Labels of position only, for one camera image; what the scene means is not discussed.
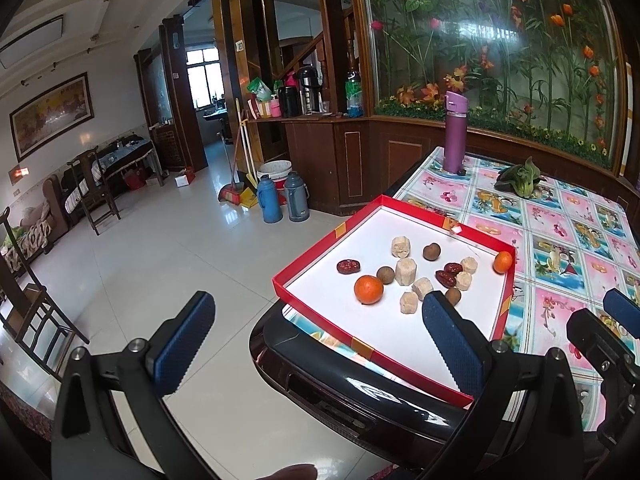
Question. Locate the green plastic bottle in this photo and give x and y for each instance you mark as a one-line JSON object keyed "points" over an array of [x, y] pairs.
{"points": [[354, 92]]}

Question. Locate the brown wooden cabinet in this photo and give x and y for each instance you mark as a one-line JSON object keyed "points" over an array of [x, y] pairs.
{"points": [[350, 160]]}

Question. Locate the pink printed tablecloth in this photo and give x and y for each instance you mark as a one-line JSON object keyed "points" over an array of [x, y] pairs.
{"points": [[550, 240]]}

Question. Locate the white rolled poster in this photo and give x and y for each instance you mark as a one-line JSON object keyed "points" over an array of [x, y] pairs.
{"points": [[623, 120]]}

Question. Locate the floral glass partition panel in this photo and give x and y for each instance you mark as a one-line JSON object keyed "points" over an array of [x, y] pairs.
{"points": [[490, 35]]}

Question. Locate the white plastic bucket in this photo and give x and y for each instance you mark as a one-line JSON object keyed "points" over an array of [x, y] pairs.
{"points": [[275, 169]]}

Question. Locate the framed wall painting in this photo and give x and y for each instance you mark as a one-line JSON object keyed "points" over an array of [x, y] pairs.
{"points": [[50, 112]]}

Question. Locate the green snack bag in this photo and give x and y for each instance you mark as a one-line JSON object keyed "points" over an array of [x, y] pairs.
{"points": [[260, 90]]}

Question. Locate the cloth covered side table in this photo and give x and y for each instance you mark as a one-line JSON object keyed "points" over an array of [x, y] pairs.
{"points": [[125, 157]]}

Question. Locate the blue thermos flask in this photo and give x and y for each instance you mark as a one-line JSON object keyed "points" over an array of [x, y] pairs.
{"points": [[270, 200]]}

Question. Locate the small white carton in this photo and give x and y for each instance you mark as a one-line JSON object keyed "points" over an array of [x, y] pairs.
{"points": [[184, 177]]}

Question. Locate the green bok choy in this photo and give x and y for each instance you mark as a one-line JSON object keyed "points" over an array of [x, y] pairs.
{"points": [[520, 177]]}

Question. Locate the dark wooden chair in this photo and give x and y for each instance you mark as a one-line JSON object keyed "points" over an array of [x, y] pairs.
{"points": [[95, 185], [30, 310]]}

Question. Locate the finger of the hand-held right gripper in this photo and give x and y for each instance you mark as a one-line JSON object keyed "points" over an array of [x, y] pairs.
{"points": [[622, 310], [600, 345]]}

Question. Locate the black airpot flask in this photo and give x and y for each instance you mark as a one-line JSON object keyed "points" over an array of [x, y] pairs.
{"points": [[306, 92]]}

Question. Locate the black glass dining table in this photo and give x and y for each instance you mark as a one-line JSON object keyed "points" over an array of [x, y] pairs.
{"points": [[350, 395]]}

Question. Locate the orange tangerine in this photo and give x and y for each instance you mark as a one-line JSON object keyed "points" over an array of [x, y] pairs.
{"points": [[502, 261], [368, 290]]}

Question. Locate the black kettle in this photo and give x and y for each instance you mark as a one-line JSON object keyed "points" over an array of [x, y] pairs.
{"points": [[287, 101]]}

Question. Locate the purple water bottle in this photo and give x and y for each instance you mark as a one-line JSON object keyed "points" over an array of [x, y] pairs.
{"points": [[455, 135]]}

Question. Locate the red date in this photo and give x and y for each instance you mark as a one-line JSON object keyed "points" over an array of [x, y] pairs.
{"points": [[347, 266], [452, 267], [444, 278]]}

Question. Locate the red dustpan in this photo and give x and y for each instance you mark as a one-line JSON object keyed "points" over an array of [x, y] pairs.
{"points": [[232, 194]]}

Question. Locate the person's left hand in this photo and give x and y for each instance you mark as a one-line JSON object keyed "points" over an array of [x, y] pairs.
{"points": [[287, 472]]}

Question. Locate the grey thermos flask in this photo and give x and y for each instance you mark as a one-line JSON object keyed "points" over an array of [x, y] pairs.
{"points": [[296, 197]]}

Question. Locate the brown sofa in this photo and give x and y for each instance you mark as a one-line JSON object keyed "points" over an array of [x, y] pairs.
{"points": [[35, 220]]}

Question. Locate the brown longan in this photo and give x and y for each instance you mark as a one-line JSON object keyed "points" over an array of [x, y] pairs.
{"points": [[385, 274], [453, 296], [431, 251]]}

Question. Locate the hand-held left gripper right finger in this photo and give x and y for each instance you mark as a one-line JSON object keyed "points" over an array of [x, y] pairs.
{"points": [[455, 350]]}

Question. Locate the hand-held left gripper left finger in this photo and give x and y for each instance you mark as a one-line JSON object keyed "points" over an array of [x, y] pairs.
{"points": [[185, 345]]}

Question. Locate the red-rimmed white tray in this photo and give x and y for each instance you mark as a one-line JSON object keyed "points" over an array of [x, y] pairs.
{"points": [[360, 245]]}

